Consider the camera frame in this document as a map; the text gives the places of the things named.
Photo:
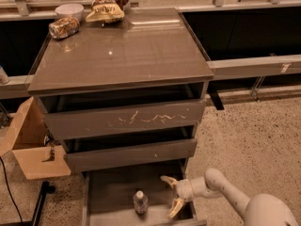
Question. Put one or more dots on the grey drawer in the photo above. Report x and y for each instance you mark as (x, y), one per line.
(122, 119)
(108, 197)
(132, 155)

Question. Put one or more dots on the grey bottom drawer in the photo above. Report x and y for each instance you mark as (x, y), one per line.
(108, 197)

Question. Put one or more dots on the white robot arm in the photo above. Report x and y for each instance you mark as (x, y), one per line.
(260, 210)

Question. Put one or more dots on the crumpled chip bag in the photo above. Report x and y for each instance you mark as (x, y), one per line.
(107, 11)

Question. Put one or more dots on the grey top drawer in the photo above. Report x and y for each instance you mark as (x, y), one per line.
(122, 119)

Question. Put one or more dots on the open cardboard box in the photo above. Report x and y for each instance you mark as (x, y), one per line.
(25, 139)

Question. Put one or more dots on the grey drawer cabinet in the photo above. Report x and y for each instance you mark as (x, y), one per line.
(150, 57)

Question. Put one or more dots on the grey metal railing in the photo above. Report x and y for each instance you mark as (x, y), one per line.
(224, 69)

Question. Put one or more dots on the grey middle drawer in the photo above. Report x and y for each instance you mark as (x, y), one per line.
(132, 155)

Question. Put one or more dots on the clear plastic water bottle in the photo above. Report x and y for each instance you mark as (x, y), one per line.
(141, 202)

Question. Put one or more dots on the white bowl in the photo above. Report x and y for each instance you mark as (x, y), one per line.
(70, 10)

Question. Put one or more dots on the black stand leg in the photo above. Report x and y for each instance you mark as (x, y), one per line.
(46, 189)

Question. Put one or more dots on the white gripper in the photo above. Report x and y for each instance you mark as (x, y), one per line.
(183, 189)

